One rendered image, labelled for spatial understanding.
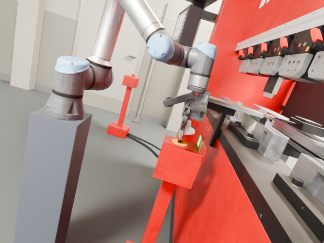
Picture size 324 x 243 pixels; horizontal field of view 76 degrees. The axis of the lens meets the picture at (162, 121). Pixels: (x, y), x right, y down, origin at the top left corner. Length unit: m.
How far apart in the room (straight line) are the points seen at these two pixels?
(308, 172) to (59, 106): 0.83
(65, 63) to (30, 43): 3.22
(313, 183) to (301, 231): 0.17
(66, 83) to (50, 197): 0.49
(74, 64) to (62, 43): 3.16
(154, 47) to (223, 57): 1.27
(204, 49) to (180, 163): 0.42
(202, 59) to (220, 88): 1.15
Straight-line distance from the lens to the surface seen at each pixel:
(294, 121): 1.17
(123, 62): 3.69
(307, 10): 1.02
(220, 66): 1.87
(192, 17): 2.00
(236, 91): 1.92
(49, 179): 1.00
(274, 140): 0.86
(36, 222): 1.16
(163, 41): 0.65
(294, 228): 0.51
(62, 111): 0.88
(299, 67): 0.84
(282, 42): 0.96
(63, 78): 0.87
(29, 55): 4.08
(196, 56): 0.76
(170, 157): 0.81
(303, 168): 0.68
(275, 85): 1.03
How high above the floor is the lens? 1.09
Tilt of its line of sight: 16 degrees down
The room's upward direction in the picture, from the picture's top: 17 degrees clockwise
